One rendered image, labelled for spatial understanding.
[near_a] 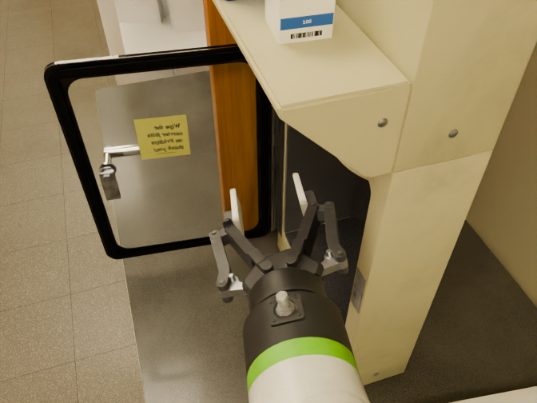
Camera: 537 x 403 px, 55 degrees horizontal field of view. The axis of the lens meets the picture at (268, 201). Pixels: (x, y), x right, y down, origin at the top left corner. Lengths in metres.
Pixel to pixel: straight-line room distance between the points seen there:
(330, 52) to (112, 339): 1.74
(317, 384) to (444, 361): 0.57
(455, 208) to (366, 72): 0.21
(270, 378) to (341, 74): 0.25
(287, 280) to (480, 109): 0.23
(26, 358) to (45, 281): 0.34
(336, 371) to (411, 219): 0.22
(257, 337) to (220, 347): 0.48
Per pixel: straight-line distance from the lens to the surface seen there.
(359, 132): 0.44
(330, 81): 0.43
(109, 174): 0.82
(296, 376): 0.39
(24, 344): 2.19
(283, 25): 0.47
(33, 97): 3.41
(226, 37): 0.78
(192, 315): 0.95
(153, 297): 0.98
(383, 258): 0.60
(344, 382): 0.40
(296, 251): 0.53
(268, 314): 0.44
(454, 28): 0.43
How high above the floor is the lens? 1.74
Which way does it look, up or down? 45 degrees down
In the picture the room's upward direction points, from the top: straight up
